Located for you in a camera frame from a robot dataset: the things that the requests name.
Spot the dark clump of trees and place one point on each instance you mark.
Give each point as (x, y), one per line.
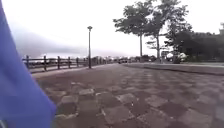
(200, 45)

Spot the dark lamp post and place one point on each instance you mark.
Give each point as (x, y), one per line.
(89, 50)

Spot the blue cloth flag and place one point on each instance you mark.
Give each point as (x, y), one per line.
(16, 83)

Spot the tall tree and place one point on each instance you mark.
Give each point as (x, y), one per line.
(135, 20)
(166, 16)

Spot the low grey kerb wall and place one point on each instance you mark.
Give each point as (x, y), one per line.
(186, 68)

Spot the dark wooden rail fence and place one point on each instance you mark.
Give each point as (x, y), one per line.
(45, 63)

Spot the grey checkered stone paving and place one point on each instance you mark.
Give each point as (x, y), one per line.
(133, 93)

